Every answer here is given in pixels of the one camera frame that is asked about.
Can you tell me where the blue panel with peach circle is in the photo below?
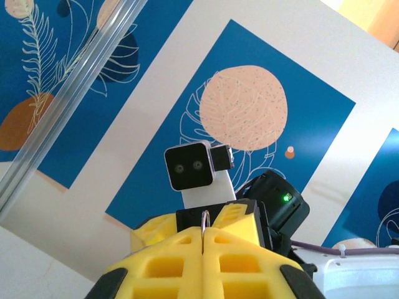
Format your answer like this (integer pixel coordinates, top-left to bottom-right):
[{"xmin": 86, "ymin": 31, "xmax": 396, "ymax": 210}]
[{"xmin": 104, "ymin": 18, "xmax": 356, "ymax": 247}]

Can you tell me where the silver keyring chain with loop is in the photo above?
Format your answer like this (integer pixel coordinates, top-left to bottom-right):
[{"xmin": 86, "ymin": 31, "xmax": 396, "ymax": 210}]
[{"xmin": 199, "ymin": 210, "xmax": 213, "ymax": 254}]

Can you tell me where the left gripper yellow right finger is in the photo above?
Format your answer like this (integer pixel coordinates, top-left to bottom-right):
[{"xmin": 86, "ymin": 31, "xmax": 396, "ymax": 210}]
[{"xmin": 203, "ymin": 229, "xmax": 325, "ymax": 299}]

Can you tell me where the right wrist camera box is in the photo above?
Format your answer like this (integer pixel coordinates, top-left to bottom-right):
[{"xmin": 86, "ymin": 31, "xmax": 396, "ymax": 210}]
[{"xmin": 163, "ymin": 140, "xmax": 237, "ymax": 210}]

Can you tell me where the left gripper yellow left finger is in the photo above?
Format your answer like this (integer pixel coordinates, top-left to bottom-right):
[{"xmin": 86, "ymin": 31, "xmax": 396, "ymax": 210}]
[{"xmin": 84, "ymin": 226, "xmax": 203, "ymax": 299}]

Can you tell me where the blue panel with feather leaf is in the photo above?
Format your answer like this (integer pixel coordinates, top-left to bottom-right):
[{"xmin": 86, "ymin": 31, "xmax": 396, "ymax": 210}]
[{"xmin": 0, "ymin": 0, "xmax": 196, "ymax": 191}]

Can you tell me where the aluminium frame upright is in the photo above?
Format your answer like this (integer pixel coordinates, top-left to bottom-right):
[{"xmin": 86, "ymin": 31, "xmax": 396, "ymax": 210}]
[{"xmin": 0, "ymin": 0, "xmax": 147, "ymax": 212}]

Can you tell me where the blue panel with lily outline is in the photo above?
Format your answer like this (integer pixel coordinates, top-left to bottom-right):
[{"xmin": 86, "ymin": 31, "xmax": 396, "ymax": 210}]
[{"xmin": 320, "ymin": 127, "xmax": 399, "ymax": 250}]

